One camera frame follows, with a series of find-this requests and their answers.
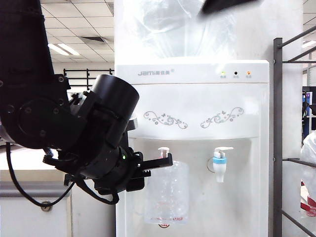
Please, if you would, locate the white plastic bag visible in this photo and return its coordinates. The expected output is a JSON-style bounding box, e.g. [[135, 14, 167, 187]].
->
[[300, 130, 316, 198]]

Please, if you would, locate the white water dispenser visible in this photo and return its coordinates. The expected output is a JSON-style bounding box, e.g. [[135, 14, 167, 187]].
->
[[114, 59, 270, 237]]

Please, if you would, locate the long black left arm cable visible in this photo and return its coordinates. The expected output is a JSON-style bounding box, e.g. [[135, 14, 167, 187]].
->
[[6, 142, 75, 207]]

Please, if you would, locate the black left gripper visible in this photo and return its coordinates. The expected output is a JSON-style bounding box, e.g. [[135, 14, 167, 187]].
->
[[93, 147, 173, 196]]

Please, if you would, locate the ceiling air vent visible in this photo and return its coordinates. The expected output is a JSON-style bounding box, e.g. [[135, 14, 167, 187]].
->
[[80, 36, 107, 44]]

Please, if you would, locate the black wall rack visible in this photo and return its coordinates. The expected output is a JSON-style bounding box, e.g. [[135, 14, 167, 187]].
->
[[63, 68, 116, 92]]

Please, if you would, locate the short black left gripper cable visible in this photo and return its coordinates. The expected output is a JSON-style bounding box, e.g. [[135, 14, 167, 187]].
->
[[74, 177, 120, 204]]

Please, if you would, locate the water jug under plastic bag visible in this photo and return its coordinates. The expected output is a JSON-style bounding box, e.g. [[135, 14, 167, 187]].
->
[[122, 0, 237, 61]]

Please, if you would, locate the blue lit machine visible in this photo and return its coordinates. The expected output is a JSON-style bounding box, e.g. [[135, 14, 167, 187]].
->
[[301, 86, 316, 132]]

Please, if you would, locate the white desk cabinet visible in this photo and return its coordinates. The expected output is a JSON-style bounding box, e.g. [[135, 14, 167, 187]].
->
[[0, 148, 116, 237]]

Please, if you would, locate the dark grey metal rack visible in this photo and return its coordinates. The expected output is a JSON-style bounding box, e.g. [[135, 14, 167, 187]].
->
[[272, 24, 316, 237]]

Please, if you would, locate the red and white object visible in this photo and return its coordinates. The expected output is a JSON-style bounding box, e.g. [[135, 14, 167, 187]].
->
[[300, 181, 316, 218]]

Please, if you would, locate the clear textured plastic mug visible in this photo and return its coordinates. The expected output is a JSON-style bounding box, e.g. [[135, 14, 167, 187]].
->
[[144, 160, 190, 225]]

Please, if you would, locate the red hot water tap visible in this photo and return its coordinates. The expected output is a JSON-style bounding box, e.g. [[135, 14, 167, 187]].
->
[[158, 147, 171, 160]]

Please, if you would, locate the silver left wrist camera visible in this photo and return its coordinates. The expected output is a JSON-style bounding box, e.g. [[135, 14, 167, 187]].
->
[[127, 117, 138, 131]]

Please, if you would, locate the blue cold water tap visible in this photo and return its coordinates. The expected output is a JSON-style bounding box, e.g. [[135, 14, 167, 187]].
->
[[206, 147, 234, 184]]

